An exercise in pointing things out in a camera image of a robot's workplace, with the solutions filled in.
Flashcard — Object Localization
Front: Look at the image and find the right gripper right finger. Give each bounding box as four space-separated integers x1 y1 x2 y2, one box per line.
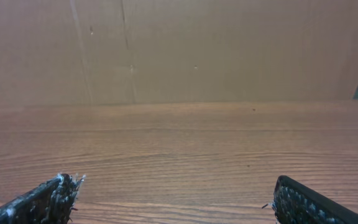
264 175 358 224

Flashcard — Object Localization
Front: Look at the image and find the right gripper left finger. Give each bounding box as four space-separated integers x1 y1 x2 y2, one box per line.
0 174 86 224

